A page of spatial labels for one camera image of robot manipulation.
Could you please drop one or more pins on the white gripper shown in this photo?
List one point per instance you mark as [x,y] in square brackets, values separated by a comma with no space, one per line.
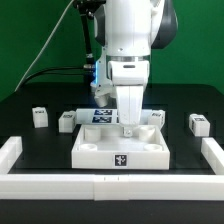
[129,76]

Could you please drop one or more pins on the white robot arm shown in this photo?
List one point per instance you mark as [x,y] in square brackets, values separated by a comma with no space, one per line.
[128,30]

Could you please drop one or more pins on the green backdrop curtain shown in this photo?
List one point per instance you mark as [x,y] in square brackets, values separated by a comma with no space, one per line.
[195,56]

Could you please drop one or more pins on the white U-shaped obstacle fence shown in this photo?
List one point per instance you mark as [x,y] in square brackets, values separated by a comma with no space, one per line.
[102,187]

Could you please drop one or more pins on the white marker tag board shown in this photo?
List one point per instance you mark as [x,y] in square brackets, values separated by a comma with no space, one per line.
[106,116]

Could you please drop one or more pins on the white square tabletop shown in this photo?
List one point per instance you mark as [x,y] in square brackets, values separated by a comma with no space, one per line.
[106,147]

